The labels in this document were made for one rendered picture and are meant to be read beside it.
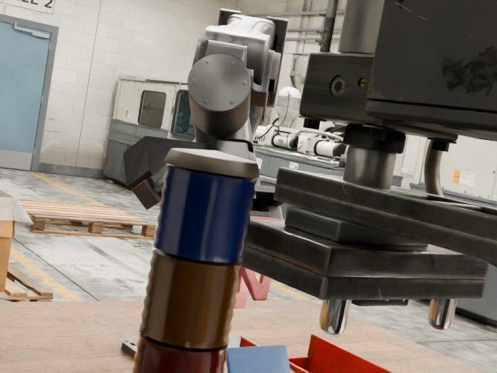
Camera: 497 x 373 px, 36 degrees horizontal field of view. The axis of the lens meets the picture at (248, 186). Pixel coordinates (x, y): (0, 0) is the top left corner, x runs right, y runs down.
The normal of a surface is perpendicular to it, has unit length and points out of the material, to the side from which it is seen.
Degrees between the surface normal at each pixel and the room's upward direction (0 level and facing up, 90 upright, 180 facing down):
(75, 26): 90
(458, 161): 90
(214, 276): 76
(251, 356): 60
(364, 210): 90
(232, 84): 67
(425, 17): 90
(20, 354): 0
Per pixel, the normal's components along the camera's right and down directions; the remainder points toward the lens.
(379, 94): -0.78, -0.09
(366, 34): -0.59, -0.04
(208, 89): 0.02, -0.32
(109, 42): 0.55, 0.16
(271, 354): 0.60, -0.35
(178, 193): -0.50, -0.27
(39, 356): 0.17, -0.98
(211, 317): 0.57, -0.08
